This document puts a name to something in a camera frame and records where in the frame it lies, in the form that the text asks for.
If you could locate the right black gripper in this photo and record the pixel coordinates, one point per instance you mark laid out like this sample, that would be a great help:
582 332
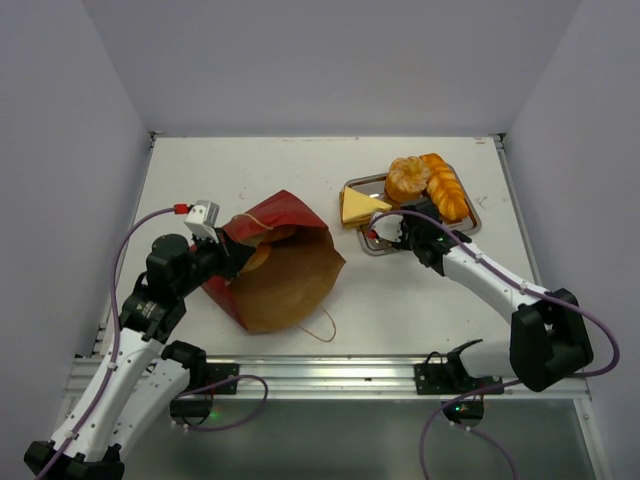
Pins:
409 232

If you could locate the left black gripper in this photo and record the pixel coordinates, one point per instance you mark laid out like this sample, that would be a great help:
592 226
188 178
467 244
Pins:
233 255

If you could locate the oval brown fake loaf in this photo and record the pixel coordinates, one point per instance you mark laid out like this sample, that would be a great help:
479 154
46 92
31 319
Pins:
264 248

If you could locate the twisted fake bread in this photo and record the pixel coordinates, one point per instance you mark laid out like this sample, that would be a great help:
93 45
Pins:
444 189

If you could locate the red paper bag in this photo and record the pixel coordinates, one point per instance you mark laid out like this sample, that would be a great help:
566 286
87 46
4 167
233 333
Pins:
296 278

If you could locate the round fake bread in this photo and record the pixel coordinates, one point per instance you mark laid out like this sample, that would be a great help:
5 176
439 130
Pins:
406 179

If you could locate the triangular fake sandwich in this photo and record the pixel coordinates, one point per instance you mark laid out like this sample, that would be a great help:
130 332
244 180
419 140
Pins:
357 208

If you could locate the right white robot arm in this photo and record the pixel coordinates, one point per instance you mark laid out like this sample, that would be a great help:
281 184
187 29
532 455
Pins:
548 340

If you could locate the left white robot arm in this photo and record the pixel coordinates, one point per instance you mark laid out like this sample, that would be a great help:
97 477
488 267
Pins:
142 371

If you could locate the silver metal tray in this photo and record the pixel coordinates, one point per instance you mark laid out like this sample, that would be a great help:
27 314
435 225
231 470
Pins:
374 186

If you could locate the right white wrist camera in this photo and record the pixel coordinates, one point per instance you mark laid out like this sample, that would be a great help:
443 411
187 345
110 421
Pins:
383 231

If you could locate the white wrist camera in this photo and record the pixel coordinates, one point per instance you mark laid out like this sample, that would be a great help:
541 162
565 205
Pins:
200 219
383 231

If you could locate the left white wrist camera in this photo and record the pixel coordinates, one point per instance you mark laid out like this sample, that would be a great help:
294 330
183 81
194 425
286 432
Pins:
200 219

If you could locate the aluminium frame rail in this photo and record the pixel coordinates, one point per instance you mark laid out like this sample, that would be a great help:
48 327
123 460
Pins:
324 378

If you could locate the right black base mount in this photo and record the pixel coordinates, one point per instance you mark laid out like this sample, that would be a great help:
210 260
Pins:
444 374

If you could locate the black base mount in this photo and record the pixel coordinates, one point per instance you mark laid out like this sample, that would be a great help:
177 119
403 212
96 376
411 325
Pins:
444 374
195 411

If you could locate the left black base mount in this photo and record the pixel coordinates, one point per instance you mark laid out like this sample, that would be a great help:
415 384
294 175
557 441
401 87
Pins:
195 411

